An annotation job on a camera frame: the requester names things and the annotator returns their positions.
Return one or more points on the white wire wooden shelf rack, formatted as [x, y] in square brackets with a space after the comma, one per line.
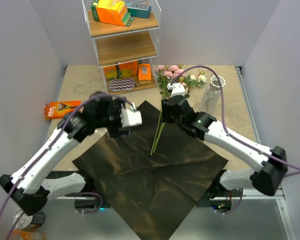
[114, 44]

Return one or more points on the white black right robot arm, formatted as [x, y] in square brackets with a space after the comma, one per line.
[267, 166]

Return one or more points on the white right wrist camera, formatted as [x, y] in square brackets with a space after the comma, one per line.
[177, 89]

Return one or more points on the orange plastic container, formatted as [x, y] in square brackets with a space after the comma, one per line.
[26, 235]

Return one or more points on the orange sponge pack middle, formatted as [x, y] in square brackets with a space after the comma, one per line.
[127, 69]

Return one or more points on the orange sponge box top shelf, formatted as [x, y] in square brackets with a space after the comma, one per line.
[113, 12]

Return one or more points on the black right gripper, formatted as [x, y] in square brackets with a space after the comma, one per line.
[166, 118]

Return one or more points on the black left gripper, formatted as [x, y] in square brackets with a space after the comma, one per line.
[115, 131]

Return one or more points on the orange sponge pack right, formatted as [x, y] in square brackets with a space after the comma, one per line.
[144, 73]

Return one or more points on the pink artificial flower bouquet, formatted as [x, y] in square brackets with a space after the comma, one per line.
[173, 80]

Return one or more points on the metal tin can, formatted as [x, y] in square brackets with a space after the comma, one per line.
[28, 222]

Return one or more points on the orange sponge pack left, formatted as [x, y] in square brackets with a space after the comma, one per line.
[110, 72]

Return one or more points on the orange sponge pack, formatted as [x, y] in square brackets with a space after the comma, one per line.
[127, 69]
[110, 72]
[144, 73]

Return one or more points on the black wrapping paper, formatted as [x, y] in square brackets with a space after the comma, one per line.
[152, 192]

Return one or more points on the teal box top shelf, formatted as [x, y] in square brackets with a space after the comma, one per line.
[139, 10]

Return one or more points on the orange razor package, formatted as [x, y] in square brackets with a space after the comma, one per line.
[58, 109]

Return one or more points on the aluminium rail frame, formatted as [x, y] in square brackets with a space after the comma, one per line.
[267, 167]

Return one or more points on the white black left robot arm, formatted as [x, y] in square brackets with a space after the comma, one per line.
[29, 186]

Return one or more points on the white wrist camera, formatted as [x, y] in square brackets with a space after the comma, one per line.
[130, 116]
[177, 89]

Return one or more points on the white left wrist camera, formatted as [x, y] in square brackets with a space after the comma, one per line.
[130, 116]

